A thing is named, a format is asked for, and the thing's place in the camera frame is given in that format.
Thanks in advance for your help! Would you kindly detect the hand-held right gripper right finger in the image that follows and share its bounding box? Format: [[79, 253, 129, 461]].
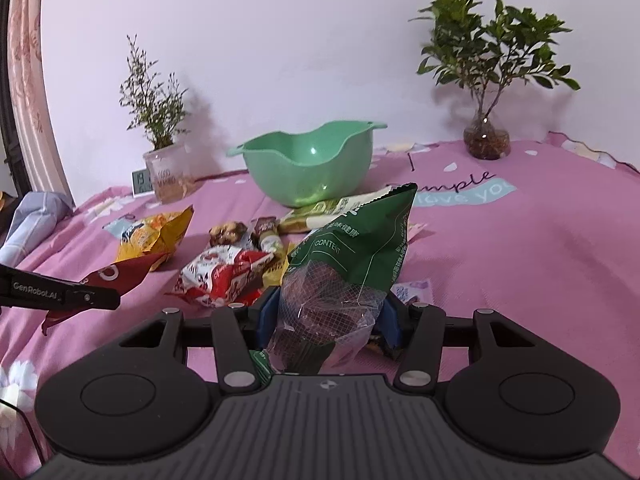
[[377, 295, 541, 392]]

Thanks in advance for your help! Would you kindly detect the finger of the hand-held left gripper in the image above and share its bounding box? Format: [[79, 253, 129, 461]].
[[65, 282, 121, 311]]

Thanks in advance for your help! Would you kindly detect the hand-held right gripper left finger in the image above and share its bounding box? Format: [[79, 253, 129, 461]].
[[117, 286, 281, 393]]

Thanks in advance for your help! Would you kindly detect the red packet with white letters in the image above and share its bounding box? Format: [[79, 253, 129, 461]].
[[41, 251, 169, 337]]

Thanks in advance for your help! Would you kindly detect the red white snack packet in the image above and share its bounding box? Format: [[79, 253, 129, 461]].
[[172, 247, 277, 309]]

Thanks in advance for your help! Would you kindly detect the green snack bag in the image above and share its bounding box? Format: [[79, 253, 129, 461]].
[[250, 182, 418, 377]]

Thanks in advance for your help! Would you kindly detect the green plastic bowl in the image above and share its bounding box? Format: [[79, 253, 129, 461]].
[[226, 119, 388, 208]]

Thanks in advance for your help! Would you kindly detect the dark snack packet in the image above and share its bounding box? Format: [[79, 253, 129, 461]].
[[367, 335, 403, 362]]

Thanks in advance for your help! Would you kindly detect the white purple printed packet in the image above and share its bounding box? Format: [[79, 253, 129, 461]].
[[391, 279, 432, 307]]

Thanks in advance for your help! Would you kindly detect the yellow snack packet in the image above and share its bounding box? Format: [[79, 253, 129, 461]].
[[262, 241, 297, 287]]

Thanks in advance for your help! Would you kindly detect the light blue cloth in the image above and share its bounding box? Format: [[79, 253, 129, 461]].
[[0, 191, 75, 267]]

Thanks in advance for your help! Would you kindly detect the brown chocolate bar wrapper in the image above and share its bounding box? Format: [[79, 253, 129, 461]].
[[251, 216, 284, 254]]

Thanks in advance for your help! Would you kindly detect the nut snack packet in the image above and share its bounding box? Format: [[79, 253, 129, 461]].
[[209, 221, 249, 249]]

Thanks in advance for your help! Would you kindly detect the yellow chip bag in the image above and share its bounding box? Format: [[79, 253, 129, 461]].
[[103, 205, 195, 272]]

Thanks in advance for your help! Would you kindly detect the white green snack packet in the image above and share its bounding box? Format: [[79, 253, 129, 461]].
[[277, 185, 396, 235]]

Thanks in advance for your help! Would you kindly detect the pink printed cloth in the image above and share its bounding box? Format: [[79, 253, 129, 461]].
[[0, 132, 640, 480]]

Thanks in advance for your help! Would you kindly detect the small white digital clock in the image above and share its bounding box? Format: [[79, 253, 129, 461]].
[[132, 169, 156, 196]]

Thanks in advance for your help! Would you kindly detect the thin plant in frosted cup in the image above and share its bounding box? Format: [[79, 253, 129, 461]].
[[119, 35, 198, 205]]

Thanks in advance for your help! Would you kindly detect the pink patterned curtain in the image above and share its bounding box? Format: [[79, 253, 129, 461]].
[[7, 0, 76, 208]]

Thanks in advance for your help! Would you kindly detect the leafy plant in glass vase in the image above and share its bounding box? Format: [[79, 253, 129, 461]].
[[410, 0, 581, 161]]

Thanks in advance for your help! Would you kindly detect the black cable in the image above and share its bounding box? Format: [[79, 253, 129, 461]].
[[0, 399, 43, 466]]

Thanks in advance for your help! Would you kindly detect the dark window frame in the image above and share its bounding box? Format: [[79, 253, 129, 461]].
[[0, 0, 28, 198]]

